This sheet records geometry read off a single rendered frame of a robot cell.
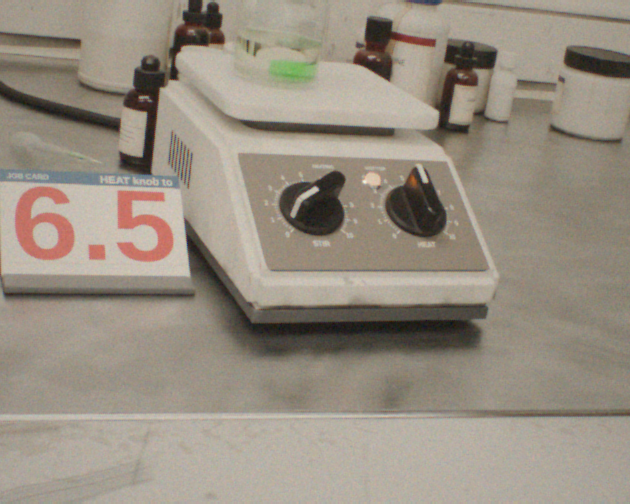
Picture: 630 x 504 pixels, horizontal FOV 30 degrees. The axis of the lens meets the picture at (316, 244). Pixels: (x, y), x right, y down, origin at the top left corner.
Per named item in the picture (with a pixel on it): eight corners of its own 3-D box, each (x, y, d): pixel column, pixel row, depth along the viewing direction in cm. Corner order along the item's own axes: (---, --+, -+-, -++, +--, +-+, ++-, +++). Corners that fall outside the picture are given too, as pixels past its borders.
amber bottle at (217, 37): (185, 76, 102) (194, -4, 100) (215, 78, 103) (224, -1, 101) (193, 84, 100) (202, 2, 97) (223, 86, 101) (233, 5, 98)
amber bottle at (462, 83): (429, 123, 99) (445, 37, 97) (450, 121, 101) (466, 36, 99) (456, 132, 97) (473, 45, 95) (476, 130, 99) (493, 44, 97)
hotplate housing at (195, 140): (494, 327, 58) (527, 175, 55) (246, 333, 53) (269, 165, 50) (332, 185, 77) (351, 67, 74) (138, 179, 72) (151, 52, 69)
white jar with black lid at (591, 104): (634, 136, 106) (653, 59, 104) (604, 145, 101) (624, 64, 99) (567, 117, 110) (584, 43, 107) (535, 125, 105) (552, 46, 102)
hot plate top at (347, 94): (444, 131, 62) (447, 115, 61) (229, 120, 57) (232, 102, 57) (358, 77, 72) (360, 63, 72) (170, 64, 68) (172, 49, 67)
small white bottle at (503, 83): (507, 124, 103) (521, 57, 101) (481, 118, 104) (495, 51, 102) (511, 119, 105) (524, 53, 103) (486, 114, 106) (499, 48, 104)
